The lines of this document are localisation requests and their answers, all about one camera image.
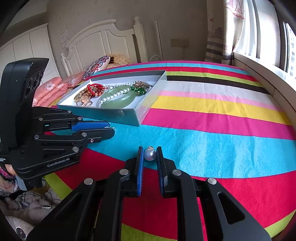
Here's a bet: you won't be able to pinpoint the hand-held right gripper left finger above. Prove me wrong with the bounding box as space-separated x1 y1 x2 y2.
26 146 145 241

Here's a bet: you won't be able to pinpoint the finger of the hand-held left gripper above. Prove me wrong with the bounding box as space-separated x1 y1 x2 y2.
32 108 112 134
33 127 116 151

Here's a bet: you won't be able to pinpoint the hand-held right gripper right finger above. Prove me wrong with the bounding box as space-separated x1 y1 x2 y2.
156 146 273 241

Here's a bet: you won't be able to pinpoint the grey pearl pendant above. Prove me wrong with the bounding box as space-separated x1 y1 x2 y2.
144 146 156 161

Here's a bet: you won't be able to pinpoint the grey cardboard box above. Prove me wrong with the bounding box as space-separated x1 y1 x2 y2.
57 70 167 127

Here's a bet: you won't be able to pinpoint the beige bead bracelet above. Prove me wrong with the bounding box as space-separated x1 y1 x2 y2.
74 89 93 101

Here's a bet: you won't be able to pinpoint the red string bracelet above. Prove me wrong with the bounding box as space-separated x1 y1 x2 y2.
87 83 109 96

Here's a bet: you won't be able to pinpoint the gold hair clips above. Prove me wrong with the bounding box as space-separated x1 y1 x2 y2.
134 80 153 90

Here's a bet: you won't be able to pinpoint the pink quilt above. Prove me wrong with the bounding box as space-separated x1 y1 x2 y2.
32 71 86 107

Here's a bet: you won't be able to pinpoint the green jade pendant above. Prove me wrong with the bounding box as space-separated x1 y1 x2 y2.
100 85 147 109

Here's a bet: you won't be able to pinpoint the white wardrobe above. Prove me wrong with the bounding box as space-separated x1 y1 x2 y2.
0 23 60 79

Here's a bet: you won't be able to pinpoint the striped colourful blanket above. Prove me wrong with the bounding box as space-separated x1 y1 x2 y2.
44 61 296 241

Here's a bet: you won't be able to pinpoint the patterned round pillow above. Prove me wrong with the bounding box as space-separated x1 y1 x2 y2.
82 56 111 80

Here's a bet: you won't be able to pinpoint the white wooden headboard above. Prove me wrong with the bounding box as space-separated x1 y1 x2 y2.
60 16 148 77

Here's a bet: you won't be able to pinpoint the grey plush cloth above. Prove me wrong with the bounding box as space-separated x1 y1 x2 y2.
0 188 62 232

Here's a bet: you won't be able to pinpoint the white thin rod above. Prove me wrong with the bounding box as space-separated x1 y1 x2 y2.
154 20 163 62

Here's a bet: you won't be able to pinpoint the windowsill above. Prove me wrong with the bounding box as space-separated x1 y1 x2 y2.
231 52 296 109

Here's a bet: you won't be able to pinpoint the printed curtain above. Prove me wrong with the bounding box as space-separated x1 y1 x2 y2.
205 0 255 63

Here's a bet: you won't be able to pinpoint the window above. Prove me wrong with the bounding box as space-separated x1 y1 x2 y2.
233 0 296 80

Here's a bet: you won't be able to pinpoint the gold ring bangles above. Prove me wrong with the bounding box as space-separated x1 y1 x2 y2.
76 96 93 107

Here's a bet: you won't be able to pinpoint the white pearl necklace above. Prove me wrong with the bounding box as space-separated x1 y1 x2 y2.
97 81 139 108

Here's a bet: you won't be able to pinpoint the wall switch panel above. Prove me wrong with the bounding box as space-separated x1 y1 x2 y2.
60 29 70 48

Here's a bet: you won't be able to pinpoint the white cable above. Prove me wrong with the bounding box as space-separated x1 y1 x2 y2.
149 46 185 62

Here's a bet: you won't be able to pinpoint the wall socket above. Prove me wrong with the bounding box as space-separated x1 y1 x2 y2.
170 38 189 48

